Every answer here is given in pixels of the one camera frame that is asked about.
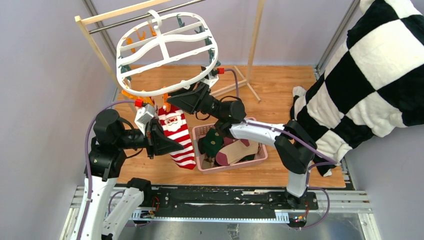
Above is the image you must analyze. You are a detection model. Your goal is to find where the wooden clothes rack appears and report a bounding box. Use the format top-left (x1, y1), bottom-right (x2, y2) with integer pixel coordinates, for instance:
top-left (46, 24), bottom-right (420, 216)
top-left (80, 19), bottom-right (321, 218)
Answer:
top-left (74, 0), bottom-right (268, 115)

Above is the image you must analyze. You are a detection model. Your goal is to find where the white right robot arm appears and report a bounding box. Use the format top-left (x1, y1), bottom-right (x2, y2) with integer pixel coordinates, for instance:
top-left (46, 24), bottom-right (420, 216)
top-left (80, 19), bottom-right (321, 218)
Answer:
top-left (194, 83), bottom-right (317, 209)

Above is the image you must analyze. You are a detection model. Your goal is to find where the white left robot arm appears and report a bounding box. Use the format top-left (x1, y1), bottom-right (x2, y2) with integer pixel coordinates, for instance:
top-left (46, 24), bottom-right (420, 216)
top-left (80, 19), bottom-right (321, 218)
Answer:
top-left (71, 82), bottom-right (210, 240)

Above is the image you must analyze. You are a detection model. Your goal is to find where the white round sock hanger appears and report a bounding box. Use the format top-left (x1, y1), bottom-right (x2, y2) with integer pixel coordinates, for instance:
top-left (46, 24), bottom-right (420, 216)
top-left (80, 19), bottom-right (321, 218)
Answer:
top-left (116, 10), bottom-right (219, 97)

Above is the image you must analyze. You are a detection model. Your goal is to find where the argyle brown sock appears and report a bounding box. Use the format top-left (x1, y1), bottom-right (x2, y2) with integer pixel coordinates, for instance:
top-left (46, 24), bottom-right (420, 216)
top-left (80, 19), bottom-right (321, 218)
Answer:
top-left (201, 156), bottom-right (216, 170)

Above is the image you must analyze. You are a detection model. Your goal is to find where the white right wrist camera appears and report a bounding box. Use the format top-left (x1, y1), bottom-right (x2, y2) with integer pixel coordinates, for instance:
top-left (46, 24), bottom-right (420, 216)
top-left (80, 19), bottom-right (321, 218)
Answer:
top-left (200, 67), bottom-right (225, 89)

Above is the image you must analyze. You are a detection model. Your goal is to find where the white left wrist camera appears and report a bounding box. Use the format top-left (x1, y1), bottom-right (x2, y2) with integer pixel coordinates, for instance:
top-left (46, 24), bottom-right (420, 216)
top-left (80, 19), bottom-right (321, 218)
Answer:
top-left (134, 104), bottom-right (157, 135)

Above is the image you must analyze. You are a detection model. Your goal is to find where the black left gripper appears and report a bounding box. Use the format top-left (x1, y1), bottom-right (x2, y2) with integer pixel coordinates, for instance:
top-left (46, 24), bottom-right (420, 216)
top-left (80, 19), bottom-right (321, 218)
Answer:
top-left (116, 117), bottom-right (184, 158)

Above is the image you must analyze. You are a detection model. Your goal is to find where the pink plastic basket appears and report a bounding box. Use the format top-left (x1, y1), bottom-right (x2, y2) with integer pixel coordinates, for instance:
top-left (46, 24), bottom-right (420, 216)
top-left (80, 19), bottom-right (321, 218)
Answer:
top-left (192, 124), bottom-right (268, 174)

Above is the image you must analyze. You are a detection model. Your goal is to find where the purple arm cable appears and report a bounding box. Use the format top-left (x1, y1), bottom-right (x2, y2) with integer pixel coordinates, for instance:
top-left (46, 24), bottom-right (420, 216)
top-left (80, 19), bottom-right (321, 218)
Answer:
top-left (223, 67), bottom-right (339, 231)
top-left (76, 100), bottom-right (150, 240)

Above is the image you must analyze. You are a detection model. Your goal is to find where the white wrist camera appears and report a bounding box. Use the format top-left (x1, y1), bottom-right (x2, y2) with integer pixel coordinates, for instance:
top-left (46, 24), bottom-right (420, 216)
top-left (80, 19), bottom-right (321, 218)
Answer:
top-left (134, 104), bottom-right (157, 135)
top-left (200, 67), bottom-right (225, 89)

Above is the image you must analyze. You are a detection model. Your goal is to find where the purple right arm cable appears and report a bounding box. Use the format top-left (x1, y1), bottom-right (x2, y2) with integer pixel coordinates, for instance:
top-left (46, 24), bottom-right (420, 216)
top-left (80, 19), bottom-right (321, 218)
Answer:
top-left (223, 67), bottom-right (339, 231)

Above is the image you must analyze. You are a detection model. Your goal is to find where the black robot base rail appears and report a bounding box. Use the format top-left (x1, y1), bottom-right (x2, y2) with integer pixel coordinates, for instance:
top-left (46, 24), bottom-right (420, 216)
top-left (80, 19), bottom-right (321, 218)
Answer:
top-left (130, 185), bottom-right (319, 224)

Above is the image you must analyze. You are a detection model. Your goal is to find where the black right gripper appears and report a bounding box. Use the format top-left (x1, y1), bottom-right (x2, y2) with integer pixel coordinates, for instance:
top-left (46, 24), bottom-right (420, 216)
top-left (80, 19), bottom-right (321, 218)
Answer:
top-left (162, 79), bottom-right (224, 121)

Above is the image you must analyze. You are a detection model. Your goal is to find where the black white checkered blanket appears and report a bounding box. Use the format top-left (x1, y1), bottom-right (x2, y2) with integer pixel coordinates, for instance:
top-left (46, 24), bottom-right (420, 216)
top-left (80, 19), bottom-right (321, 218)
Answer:
top-left (290, 0), bottom-right (424, 177)

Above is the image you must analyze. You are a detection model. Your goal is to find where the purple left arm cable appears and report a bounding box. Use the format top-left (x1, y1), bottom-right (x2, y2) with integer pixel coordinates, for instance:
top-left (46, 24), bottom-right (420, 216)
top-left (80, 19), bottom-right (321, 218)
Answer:
top-left (76, 100), bottom-right (150, 240)

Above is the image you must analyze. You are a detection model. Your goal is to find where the red white striped sock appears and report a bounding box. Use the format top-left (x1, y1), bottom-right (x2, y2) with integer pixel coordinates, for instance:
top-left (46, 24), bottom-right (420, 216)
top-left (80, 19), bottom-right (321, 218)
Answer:
top-left (157, 104), bottom-right (197, 170)

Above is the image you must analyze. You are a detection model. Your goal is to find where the cream purple striped sock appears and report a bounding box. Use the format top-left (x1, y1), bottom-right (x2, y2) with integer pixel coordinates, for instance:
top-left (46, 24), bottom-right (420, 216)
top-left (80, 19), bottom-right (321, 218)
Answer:
top-left (215, 140), bottom-right (259, 166)
top-left (223, 137), bottom-right (250, 147)

